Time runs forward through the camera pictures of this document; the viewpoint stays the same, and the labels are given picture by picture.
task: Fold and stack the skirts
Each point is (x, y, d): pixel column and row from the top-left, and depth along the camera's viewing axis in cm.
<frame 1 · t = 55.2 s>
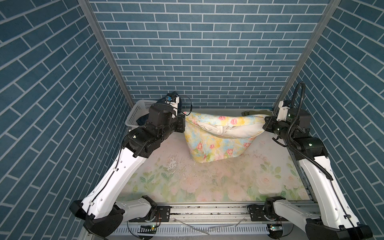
left hand: (184, 115, 64), fingers closed
right hand: (264, 115, 69), fingers closed
floral pastel skirt: (214, 137, 79), point 23 cm above the table
white plastic laundry basket: (138, 102, 115), point 10 cm above the table

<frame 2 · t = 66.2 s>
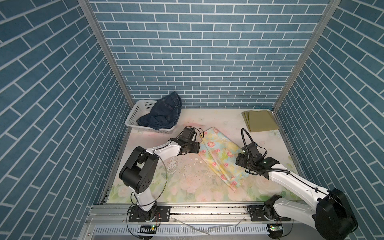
left hand: (196, 147, 94), fingers open
right hand: (239, 158, 86), fingers open
floral pastel skirt: (223, 154, 96), point 2 cm above the table
the other named things where they were.

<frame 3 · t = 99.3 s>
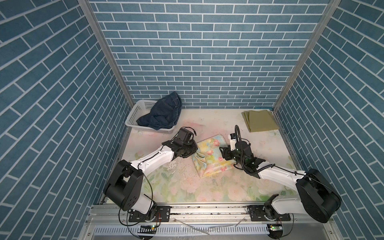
left hand: (199, 148, 87), fingers closed
right hand: (222, 145, 88), fingers open
floral pastel skirt: (208, 159, 95), on the table
the other named things where they were.

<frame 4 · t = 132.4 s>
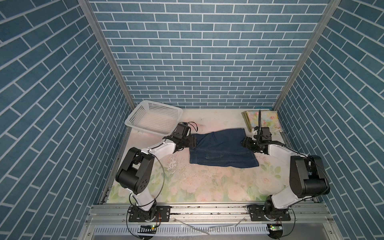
left hand: (192, 140, 94), fingers open
right hand: (244, 141, 96), fingers open
floral pastel skirt: (268, 118, 112), point 5 cm above the table
blue denim skirt: (223, 148, 100), on the table
the other named things where they were.

